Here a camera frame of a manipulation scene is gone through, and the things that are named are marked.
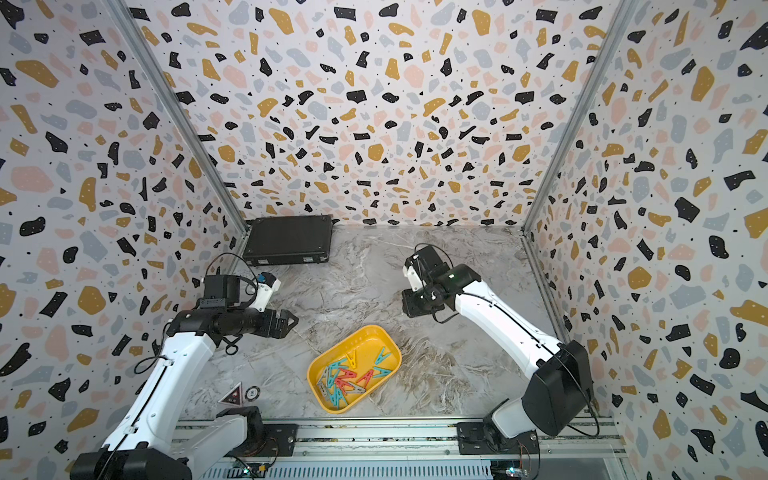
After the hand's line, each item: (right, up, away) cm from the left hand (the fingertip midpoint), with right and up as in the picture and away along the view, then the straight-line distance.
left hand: (282, 315), depth 79 cm
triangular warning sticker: (-14, -22, +1) cm, 26 cm away
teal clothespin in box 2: (+26, -14, +9) cm, 31 cm away
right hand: (+33, +2, +1) cm, 33 cm away
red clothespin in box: (+15, -19, +3) cm, 25 cm away
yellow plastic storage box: (+18, -17, +7) cm, 25 cm away
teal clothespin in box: (+13, -16, +7) cm, 22 cm away
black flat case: (-16, +22, +41) cm, 49 cm away
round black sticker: (-9, -22, +3) cm, 24 cm away
